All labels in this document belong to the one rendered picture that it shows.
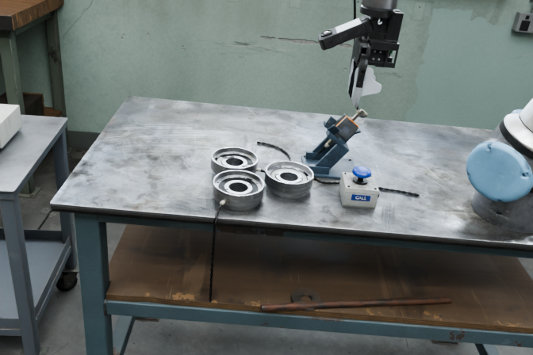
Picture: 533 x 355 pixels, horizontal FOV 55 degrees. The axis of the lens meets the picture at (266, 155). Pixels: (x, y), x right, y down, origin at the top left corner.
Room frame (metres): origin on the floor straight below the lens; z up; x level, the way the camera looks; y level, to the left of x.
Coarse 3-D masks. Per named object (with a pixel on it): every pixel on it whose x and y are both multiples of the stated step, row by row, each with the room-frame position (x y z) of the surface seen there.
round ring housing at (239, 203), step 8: (216, 176) 0.91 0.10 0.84; (224, 176) 0.93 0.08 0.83; (232, 176) 0.94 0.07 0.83; (240, 176) 0.94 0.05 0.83; (248, 176) 0.94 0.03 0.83; (256, 176) 0.93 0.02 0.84; (216, 184) 0.90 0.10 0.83; (232, 184) 0.91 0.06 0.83; (240, 184) 0.92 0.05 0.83; (248, 184) 0.91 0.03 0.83; (256, 184) 0.92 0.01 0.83; (216, 192) 0.86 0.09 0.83; (224, 192) 0.85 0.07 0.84; (232, 192) 0.87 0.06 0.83; (240, 192) 0.92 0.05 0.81; (248, 192) 0.88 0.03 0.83; (256, 192) 0.86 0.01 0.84; (216, 200) 0.88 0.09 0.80; (224, 200) 0.85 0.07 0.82; (232, 200) 0.84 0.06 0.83; (240, 200) 0.84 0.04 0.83; (248, 200) 0.85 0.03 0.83; (256, 200) 0.86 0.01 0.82; (232, 208) 0.85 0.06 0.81; (240, 208) 0.85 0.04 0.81; (248, 208) 0.86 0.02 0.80
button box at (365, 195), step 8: (344, 176) 0.96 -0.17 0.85; (352, 176) 0.97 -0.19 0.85; (344, 184) 0.93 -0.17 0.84; (352, 184) 0.93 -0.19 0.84; (360, 184) 0.93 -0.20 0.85; (368, 184) 0.94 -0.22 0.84; (376, 184) 0.94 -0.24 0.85; (344, 192) 0.92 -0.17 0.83; (352, 192) 0.91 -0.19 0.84; (360, 192) 0.91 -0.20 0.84; (368, 192) 0.91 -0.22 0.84; (376, 192) 0.92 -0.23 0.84; (344, 200) 0.91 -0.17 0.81; (352, 200) 0.91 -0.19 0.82; (360, 200) 0.91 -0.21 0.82; (368, 200) 0.91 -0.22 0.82; (376, 200) 0.92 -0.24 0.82
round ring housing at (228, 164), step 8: (216, 152) 1.03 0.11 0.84; (224, 152) 1.05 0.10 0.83; (232, 152) 1.05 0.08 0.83; (240, 152) 1.05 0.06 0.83; (248, 152) 1.05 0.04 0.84; (216, 160) 1.00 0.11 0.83; (224, 160) 1.01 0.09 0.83; (232, 160) 1.02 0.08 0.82; (240, 160) 1.02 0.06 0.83; (256, 160) 1.00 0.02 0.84; (216, 168) 0.97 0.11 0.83; (224, 168) 0.96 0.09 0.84; (232, 168) 0.95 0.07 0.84; (240, 168) 0.96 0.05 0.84; (248, 168) 0.97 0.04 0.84; (256, 168) 0.99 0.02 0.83
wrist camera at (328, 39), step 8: (344, 24) 1.10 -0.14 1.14; (352, 24) 1.08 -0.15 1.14; (360, 24) 1.06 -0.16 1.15; (368, 24) 1.06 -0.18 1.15; (328, 32) 1.08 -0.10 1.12; (336, 32) 1.07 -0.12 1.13; (344, 32) 1.06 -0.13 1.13; (352, 32) 1.06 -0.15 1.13; (360, 32) 1.06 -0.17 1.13; (320, 40) 1.06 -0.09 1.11; (328, 40) 1.06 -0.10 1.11; (336, 40) 1.06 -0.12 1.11; (344, 40) 1.06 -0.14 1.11; (328, 48) 1.07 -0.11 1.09
